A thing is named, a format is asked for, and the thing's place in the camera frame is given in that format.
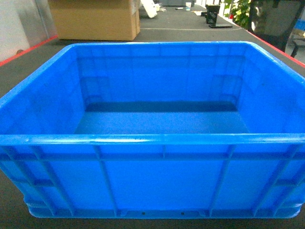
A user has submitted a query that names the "white plastic part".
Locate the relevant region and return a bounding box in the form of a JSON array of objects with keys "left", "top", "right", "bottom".
[{"left": 140, "top": 0, "right": 160, "bottom": 18}]

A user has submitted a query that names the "green potted plant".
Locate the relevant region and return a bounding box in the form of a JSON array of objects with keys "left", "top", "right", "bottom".
[{"left": 221, "top": 0, "right": 251, "bottom": 30}]

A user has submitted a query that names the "large blue plastic crate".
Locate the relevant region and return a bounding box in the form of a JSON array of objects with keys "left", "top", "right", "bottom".
[{"left": 0, "top": 42, "right": 305, "bottom": 219}]

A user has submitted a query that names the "black office chair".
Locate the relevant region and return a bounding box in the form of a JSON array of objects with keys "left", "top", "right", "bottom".
[{"left": 247, "top": 0, "right": 305, "bottom": 52}]

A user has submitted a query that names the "brown cardboard box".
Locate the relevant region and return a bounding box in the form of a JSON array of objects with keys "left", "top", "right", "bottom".
[{"left": 48, "top": 0, "right": 140, "bottom": 41}]

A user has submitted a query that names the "white paper cup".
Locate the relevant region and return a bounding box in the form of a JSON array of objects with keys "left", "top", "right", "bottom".
[{"left": 185, "top": 2, "right": 192, "bottom": 8}]

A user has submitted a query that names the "black metal stand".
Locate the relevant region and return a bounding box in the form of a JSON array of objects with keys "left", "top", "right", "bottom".
[{"left": 202, "top": 4, "right": 233, "bottom": 29}]

